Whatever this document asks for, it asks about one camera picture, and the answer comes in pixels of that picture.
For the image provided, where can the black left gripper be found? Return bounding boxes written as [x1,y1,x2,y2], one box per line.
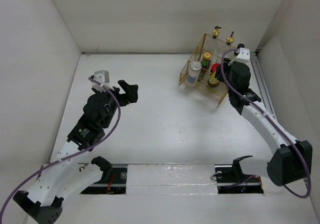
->
[95,80,137,128]

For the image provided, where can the clear glass oil bottle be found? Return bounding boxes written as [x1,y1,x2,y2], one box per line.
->
[221,31,235,59]

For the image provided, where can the black cap vinegar bottle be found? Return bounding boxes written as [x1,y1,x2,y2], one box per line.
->
[237,43,245,49]

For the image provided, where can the aluminium side rail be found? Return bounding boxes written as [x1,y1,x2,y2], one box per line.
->
[250,52,277,119]

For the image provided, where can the dark liquid oil bottle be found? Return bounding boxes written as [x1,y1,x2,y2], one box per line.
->
[212,25,221,55]

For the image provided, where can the red lid sauce jar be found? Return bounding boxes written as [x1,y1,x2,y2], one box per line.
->
[210,63,220,73]

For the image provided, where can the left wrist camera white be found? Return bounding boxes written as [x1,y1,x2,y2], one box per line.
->
[91,70,113,92]

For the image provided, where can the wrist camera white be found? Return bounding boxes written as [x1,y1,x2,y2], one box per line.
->
[228,48,250,66]
[91,70,113,92]

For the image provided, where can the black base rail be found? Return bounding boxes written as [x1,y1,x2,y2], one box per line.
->
[82,164,264,196]

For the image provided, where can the yellow cap sauce bottle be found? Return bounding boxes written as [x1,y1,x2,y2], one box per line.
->
[198,52,211,81]

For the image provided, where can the gold wire basket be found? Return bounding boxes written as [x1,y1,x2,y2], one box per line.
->
[179,33,228,106]

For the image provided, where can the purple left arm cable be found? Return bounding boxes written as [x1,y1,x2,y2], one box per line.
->
[0,76,122,217]

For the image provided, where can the small brown bottle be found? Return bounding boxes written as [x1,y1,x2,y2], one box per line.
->
[207,72,220,87]

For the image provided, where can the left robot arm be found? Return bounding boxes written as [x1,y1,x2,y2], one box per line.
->
[13,77,139,224]

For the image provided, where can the silver lid spice jar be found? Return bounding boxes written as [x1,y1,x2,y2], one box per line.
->
[186,61,202,87]

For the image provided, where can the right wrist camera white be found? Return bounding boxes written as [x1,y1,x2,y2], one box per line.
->
[228,48,250,66]

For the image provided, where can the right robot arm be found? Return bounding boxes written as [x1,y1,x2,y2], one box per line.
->
[216,58,313,188]

